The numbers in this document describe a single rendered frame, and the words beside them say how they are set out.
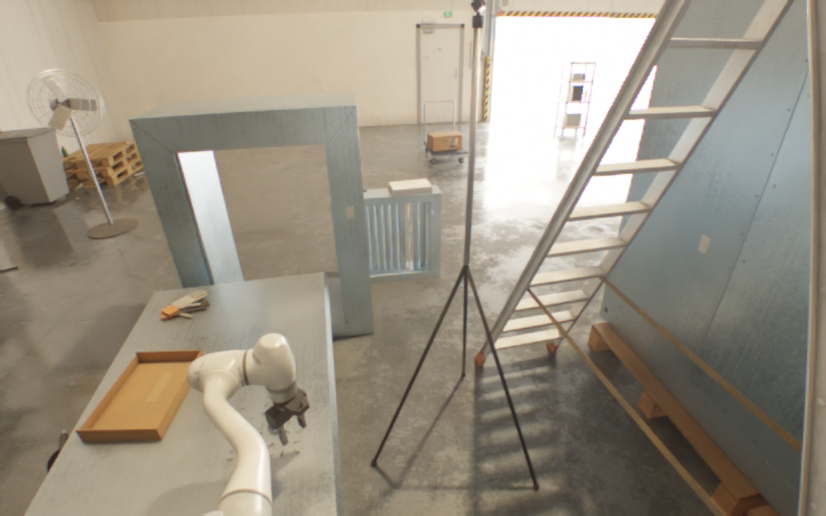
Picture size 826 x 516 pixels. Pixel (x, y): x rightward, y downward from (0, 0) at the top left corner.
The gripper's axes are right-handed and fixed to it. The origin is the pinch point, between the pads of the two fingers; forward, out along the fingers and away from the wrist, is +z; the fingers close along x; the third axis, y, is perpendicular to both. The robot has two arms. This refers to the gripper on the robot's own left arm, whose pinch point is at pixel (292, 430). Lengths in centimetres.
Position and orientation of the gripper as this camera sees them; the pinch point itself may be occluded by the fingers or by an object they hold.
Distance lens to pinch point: 149.5
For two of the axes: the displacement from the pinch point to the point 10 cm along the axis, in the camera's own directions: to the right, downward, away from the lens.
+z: 0.2, 8.8, 4.8
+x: -5.7, 4.0, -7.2
